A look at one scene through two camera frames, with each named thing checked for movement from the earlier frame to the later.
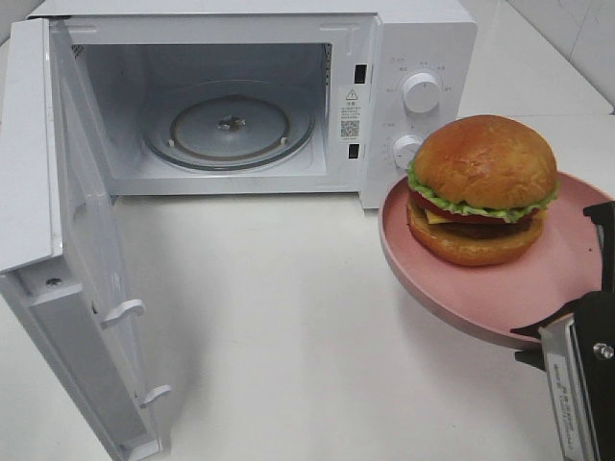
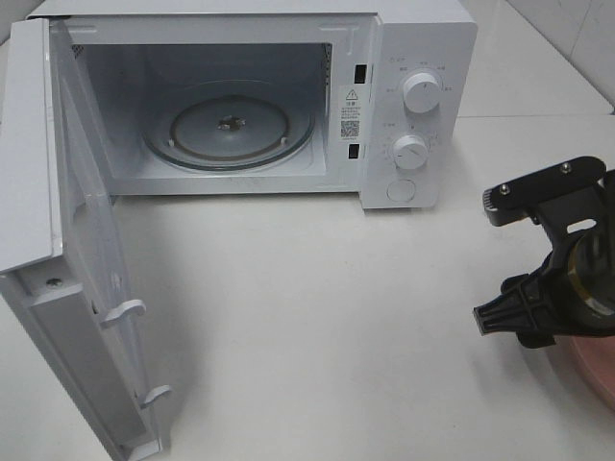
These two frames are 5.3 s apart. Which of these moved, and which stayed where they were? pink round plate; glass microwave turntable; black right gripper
Moved: pink round plate; black right gripper
Stayed: glass microwave turntable
